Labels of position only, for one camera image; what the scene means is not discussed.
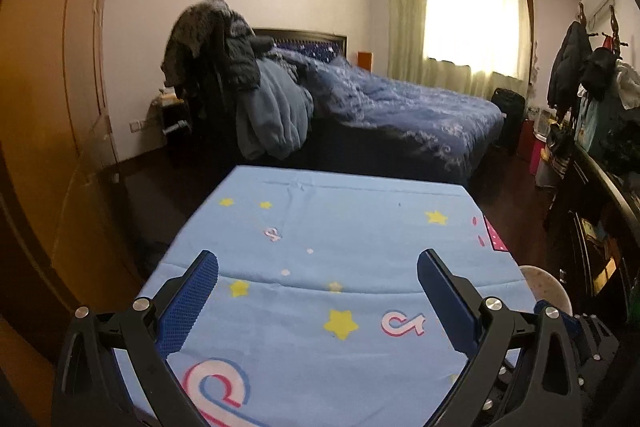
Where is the blue star-printed tablecloth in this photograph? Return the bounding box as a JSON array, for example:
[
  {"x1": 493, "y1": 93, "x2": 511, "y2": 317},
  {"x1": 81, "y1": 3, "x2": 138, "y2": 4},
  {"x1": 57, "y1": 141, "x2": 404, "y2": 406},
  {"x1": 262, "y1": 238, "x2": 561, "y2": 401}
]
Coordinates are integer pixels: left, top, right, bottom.
[{"x1": 112, "y1": 164, "x2": 526, "y2": 427}]

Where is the nightstand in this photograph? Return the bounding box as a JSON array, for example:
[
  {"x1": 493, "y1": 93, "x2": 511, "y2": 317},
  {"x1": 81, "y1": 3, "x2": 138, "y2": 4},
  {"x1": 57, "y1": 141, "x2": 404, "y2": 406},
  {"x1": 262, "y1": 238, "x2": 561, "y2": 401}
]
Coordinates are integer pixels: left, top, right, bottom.
[{"x1": 150, "y1": 87, "x2": 193, "y2": 158}]

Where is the pink and white container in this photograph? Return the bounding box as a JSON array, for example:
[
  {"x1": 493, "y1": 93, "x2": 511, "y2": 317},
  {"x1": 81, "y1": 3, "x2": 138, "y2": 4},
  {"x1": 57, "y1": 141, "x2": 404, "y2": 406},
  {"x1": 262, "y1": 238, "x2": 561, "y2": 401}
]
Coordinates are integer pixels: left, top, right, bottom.
[{"x1": 532, "y1": 142, "x2": 556, "y2": 188}]

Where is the blue fleece blanket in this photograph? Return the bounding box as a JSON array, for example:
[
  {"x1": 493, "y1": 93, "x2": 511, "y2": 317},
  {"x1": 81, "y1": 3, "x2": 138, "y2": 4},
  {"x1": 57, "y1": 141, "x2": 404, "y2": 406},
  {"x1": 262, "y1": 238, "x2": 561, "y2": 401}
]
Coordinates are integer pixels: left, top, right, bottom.
[{"x1": 235, "y1": 57, "x2": 316, "y2": 160}]

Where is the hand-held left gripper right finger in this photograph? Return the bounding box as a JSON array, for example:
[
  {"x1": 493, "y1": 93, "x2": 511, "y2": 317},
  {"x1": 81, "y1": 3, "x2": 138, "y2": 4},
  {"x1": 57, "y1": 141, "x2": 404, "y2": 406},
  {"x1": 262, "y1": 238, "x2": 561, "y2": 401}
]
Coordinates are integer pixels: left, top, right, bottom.
[{"x1": 416, "y1": 248, "x2": 583, "y2": 427}]

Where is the hanging black garment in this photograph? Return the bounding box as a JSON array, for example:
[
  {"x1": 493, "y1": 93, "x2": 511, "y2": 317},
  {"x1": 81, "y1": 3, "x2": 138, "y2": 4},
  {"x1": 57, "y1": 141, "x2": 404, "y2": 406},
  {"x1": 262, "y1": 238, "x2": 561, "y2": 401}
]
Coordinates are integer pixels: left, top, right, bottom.
[{"x1": 580, "y1": 47, "x2": 618, "y2": 100}]

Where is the pale window curtain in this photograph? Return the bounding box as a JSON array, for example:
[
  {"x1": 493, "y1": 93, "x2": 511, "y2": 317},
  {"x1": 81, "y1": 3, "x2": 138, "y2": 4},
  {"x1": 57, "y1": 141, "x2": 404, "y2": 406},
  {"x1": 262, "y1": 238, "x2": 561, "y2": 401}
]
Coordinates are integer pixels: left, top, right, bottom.
[{"x1": 387, "y1": 0, "x2": 533, "y2": 82}]

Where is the black suitcase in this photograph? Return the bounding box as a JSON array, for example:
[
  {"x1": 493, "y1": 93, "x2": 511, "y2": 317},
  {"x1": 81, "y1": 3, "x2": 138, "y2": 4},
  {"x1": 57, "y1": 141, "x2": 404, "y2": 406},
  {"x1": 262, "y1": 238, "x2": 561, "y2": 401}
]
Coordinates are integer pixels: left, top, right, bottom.
[{"x1": 490, "y1": 88, "x2": 526, "y2": 155}]

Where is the dark bed headboard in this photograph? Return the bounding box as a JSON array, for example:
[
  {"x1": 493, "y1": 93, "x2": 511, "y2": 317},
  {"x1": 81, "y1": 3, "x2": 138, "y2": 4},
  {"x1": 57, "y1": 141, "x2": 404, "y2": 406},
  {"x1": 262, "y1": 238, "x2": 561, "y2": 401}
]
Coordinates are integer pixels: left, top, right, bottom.
[{"x1": 252, "y1": 27, "x2": 348, "y2": 58}]

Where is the hanging dark coat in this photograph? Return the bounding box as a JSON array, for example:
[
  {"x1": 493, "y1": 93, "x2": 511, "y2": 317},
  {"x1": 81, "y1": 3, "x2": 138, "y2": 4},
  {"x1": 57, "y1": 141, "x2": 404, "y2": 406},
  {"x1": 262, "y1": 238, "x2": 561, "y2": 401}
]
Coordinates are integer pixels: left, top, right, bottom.
[{"x1": 546, "y1": 21, "x2": 591, "y2": 118}]

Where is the dark grey jacket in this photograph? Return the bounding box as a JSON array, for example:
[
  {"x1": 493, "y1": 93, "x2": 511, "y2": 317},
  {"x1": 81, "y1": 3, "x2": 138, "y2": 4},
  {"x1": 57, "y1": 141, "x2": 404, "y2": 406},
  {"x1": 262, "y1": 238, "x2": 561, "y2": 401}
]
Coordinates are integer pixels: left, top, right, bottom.
[{"x1": 160, "y1": 0, "x2": 276, "y2": 92}]

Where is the wooden wardrobe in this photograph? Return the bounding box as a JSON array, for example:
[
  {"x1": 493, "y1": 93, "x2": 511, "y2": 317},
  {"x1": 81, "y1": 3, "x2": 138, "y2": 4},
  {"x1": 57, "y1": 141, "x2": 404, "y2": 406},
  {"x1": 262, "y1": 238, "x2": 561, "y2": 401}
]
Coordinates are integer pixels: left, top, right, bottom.
[{"x1": 0, "y1": 0, "x2": 146, "y2": 358}]

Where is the bed with blue bedding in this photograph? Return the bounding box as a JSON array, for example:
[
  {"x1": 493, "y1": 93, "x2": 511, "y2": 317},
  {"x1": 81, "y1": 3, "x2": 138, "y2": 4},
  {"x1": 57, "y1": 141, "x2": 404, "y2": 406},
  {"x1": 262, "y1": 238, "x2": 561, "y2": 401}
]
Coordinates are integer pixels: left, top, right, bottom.
[{"x1": 272, "y1": 47, "x2": 506, "y2": 188}]

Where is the red box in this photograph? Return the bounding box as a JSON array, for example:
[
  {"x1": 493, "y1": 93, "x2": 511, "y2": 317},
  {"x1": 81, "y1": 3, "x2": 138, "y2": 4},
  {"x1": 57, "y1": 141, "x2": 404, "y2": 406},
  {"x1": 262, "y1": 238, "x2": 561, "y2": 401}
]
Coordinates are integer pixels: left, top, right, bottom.
[{"x1": 517, "y1": 119, "x2": 538, "y2": 162}]

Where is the dark wooden dresser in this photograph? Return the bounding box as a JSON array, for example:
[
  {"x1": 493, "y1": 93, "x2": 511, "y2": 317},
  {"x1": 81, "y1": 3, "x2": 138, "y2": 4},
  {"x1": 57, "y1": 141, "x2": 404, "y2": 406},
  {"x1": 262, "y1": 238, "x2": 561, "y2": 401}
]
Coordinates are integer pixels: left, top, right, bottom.
[{"x1": 545, "y1": 142, "x2": 640, "y2": 333}]

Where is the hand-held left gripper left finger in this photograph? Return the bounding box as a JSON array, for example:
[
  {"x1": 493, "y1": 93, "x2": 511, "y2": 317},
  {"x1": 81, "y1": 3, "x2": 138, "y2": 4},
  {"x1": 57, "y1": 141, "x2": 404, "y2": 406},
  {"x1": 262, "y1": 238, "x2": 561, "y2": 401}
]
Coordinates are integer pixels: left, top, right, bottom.
[{"x1": 52, "y1": 249, "x2": 221, "y2": 427}]

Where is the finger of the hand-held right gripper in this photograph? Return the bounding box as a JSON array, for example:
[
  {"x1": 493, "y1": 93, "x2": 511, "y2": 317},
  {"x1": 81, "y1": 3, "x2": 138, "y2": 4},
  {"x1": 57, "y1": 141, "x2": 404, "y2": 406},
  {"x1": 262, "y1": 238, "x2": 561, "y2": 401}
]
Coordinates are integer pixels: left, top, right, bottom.
[
  {"x1": 564, "y1": 313, "x2": 623, "y2": 408},
  {"x1": 482, "y1": 357, "x2": 533, "y2": 427}
]

